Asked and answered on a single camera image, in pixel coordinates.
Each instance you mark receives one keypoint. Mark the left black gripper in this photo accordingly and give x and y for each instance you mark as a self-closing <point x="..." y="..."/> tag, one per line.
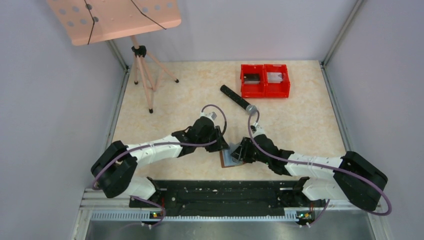
<point x="221" y="145"/>

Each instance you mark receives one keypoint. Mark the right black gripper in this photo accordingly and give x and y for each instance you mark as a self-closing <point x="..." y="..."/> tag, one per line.
<point x="244" y="147"/>

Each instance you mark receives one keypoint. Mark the brown leather card holder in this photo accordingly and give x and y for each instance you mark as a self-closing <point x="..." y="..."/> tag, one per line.
<point x="232" y="147"/>

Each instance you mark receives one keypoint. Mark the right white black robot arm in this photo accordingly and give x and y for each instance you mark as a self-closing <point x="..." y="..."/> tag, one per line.
<point x="349" y="177"/>

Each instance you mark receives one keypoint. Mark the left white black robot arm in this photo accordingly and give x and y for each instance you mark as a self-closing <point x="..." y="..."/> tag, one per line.
<point x="114" y="171"/>

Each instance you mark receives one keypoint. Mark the black handheld microphone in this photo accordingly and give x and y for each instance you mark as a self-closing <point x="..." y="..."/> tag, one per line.
<point x="245" y="105"/>

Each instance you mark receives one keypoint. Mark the left red plastic bin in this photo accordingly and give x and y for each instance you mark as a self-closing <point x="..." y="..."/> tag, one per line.
<point x="252" y="81"/>

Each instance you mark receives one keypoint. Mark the red plastic bin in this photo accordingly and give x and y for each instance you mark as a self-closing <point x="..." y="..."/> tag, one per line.
<point x="277" y="81"/>
<point x="252" y="81"/>

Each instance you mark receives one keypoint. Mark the right red plastic bin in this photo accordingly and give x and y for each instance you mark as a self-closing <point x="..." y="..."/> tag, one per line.
<point x="277" y="81"/>

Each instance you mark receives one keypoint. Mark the pink music stand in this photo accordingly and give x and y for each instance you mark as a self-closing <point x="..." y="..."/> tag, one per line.
<point x="93" y="21"/>

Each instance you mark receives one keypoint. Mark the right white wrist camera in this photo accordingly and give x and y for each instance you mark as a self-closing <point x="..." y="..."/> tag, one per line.
<point x="257" y="130"/>

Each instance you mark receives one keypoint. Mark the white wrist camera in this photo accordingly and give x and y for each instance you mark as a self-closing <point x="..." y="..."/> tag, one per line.
<point x="257" y="130"/>
<point x="211" y="115"/>

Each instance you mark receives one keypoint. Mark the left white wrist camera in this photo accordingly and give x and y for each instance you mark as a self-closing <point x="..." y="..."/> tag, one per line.
<point x="211" y="115"/>

